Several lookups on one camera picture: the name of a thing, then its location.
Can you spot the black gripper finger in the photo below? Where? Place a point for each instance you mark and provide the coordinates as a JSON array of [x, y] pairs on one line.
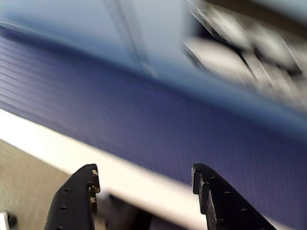
[[72, 203], [227, 210]]

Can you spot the dishwasher door with dish print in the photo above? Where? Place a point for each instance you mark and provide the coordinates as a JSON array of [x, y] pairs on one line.
[[168, 36]]

